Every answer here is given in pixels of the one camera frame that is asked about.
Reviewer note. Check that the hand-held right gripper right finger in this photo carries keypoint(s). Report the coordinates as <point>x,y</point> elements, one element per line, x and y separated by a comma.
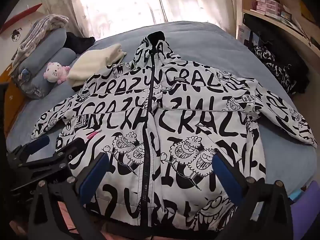
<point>226,177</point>

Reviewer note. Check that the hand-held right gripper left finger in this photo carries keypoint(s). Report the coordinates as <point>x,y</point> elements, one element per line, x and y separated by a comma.
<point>93,180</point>

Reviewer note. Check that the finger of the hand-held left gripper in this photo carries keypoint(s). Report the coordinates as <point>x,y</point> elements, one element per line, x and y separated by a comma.
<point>67,150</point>
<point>37,143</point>

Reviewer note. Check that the black white printed jacket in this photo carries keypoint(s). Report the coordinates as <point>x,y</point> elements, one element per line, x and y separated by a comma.
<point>175,110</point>

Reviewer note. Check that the pink white plush toy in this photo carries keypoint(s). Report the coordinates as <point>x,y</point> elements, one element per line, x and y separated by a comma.
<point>53,71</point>

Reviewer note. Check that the purple mat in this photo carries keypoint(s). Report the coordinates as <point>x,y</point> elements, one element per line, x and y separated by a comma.
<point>310,205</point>

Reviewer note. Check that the cream fleece garment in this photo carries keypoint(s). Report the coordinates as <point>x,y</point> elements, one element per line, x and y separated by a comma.
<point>92,65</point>

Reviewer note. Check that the black fuzzy garment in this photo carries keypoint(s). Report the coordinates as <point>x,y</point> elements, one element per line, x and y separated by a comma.
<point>77,42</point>

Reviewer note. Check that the folded floral blanket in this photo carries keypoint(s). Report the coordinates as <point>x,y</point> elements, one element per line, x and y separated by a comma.
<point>37,30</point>

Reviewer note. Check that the black-and-white printed bag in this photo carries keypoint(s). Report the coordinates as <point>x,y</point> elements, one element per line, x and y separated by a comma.
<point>275,67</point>

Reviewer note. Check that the bed with blue sheet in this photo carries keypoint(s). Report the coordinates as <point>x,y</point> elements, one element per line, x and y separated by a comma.
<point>200,42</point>

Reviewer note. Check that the white box with blue print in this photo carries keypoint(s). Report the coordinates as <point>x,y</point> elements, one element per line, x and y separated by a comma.
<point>241,33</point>

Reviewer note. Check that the long black bag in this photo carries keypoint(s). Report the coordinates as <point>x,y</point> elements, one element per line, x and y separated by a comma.
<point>270,32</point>

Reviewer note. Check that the white floral curtain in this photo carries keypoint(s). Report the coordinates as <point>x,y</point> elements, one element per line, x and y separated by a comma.
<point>200,0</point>
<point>112,2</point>

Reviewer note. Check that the wooden shelf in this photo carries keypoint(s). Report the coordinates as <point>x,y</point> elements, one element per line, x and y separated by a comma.
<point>275,21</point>

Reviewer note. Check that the stack of pink boxes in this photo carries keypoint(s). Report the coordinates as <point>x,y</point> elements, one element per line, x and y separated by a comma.
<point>265,5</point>

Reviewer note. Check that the cartoon face wall sticker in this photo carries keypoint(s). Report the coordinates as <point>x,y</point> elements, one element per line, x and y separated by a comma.
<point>16,36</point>

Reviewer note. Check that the red wall sticker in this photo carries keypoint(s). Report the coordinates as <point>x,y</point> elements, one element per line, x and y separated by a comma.
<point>22,17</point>

